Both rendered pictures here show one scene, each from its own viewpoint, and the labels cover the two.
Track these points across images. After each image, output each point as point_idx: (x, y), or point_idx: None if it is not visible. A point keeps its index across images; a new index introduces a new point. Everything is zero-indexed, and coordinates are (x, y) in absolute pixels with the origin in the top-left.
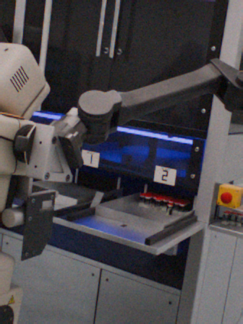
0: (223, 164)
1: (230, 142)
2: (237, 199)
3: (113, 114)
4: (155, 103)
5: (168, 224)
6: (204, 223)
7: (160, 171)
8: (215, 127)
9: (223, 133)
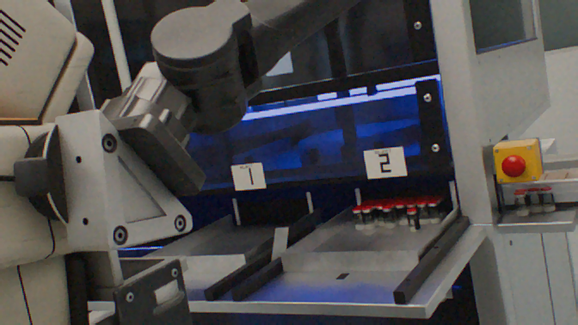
0: (483, 109)
1: (483, 67)
2: (536, 163)
3: (243, 56)
4: (325, 0)
5: (425, 248)
6: (485, 224)
7: (375, 157)
8: (449, 46)
9: (467, 52)
